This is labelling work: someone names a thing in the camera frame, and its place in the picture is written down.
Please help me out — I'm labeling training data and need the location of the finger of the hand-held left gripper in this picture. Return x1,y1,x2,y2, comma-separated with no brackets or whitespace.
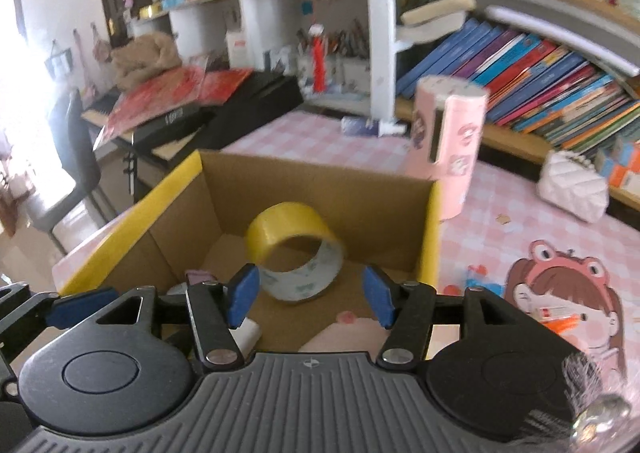
0,283,120,341

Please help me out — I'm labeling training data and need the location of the black electric keyboard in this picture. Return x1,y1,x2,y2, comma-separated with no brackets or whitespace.
82,68,306,158

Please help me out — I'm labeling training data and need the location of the small wall hanging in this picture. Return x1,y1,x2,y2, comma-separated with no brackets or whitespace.
45,48,76,80

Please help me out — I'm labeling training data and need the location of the beige crumpled cloth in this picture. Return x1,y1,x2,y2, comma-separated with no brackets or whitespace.
110,32,183,94

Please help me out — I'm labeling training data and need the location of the pink cylindrical container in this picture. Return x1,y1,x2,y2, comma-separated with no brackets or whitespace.
406,75,490,220

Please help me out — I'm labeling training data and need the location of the yellow tape roll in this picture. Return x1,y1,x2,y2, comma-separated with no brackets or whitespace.
245,203,345,303

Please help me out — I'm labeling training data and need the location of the grey chair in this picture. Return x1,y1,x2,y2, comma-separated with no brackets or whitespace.
27,93,108,254

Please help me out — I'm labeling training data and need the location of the white curved shelf unit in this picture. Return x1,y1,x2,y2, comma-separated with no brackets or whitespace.
135,0,371,98

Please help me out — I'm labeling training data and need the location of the yellow cardboard box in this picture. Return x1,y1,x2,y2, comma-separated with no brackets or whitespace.
52,149,443,354

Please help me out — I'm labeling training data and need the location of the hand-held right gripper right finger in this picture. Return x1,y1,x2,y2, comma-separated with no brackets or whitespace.
362,265,526,369

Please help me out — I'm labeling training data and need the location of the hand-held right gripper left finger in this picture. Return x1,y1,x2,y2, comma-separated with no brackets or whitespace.
92,264,262,368

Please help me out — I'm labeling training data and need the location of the white charger plug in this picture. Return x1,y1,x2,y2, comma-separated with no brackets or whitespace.
227,318,263,354

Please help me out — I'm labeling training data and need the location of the white quilted pouch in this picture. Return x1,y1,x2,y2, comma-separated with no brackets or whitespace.
537,149,611,224

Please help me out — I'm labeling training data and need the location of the blue white tube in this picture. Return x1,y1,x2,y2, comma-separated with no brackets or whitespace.
341,115,408,138

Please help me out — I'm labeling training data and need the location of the white wooden bookshelf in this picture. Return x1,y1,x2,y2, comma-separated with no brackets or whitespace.
362,0,640,214

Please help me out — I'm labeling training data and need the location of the large red plastic packet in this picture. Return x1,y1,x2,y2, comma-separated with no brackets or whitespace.
95,68,208,141

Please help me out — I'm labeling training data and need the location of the red tassel doll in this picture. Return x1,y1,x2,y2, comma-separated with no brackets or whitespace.
307,24,328,94

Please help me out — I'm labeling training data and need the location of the lying cream paperback book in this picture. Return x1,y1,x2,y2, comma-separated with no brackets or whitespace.
400,0,478,26
397,13,466,44

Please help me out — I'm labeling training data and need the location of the white rolled paper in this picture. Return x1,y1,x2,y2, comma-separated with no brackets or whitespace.
485,5,640,76

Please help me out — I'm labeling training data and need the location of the sparkly translucent trinket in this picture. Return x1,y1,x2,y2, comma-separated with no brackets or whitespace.
560,353,633,449

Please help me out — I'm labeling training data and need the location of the white box red label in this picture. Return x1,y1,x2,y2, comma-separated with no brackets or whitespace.
226,30,251,68

